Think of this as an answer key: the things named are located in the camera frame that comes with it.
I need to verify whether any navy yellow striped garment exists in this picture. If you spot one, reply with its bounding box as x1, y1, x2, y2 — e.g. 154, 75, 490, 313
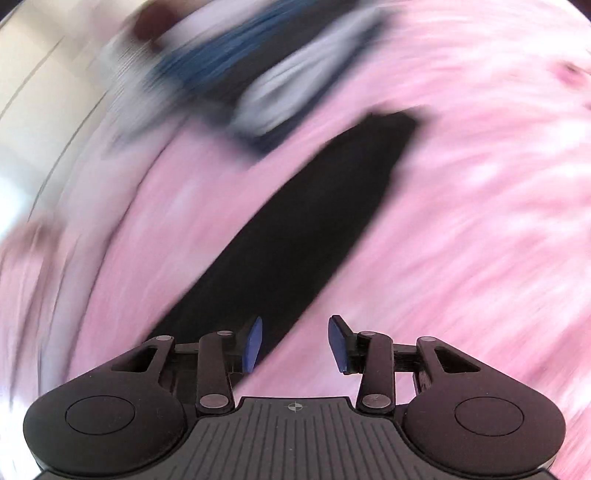
106, 0, 393, 158

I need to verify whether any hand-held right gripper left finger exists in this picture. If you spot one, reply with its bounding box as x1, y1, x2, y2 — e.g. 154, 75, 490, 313
111, 316, 264, 414

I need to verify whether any black garment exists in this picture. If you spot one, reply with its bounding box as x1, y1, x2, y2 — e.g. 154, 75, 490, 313
148, 111, 420, 370

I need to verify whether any pink floral blanket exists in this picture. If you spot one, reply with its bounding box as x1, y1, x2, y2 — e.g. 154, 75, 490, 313
0, 0, 591, 462

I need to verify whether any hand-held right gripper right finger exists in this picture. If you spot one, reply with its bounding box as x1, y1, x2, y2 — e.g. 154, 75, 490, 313
328, 315, 483, 412

